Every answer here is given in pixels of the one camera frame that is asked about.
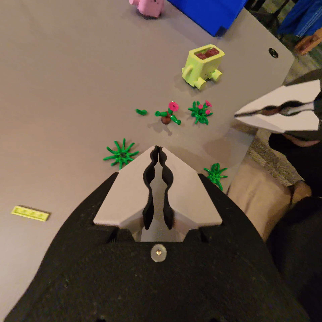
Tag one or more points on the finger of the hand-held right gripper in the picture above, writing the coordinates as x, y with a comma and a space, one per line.
289, 123
289, 94

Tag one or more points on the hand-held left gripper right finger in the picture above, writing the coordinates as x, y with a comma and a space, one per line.
196, 201

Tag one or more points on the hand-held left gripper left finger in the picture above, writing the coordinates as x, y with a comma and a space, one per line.
118, 201

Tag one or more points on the person's right forearm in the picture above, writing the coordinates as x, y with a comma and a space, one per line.
301, 166

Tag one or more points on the person's right hand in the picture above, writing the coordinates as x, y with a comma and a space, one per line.
304, 143

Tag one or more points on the small green toy leaf plant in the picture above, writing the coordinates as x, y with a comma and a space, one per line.
214, 175

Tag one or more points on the large green toy leaf plant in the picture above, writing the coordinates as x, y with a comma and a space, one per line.
120, 152

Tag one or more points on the wooden beam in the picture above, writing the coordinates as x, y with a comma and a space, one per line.
309, 44

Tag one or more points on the person's right leg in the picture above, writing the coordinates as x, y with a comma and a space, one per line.
254, 196

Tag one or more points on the blue cloth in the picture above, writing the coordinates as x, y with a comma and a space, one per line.
304, 17

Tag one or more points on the green toy bush pink flowers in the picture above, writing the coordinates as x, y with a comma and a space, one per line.
200, 115

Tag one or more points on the toy flower in brown pot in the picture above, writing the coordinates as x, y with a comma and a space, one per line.
166, 120

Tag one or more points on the lime green flat toy brick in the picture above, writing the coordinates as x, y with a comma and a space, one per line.
30, 213

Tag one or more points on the single green toy leaf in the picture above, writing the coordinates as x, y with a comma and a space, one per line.
140, 112

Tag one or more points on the lime green toy pot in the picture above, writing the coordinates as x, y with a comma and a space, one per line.
198, 69

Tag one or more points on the large blue storage bin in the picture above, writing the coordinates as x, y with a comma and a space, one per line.
208, 12

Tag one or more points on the pink toy pot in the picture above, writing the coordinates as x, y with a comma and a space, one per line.
148, 7

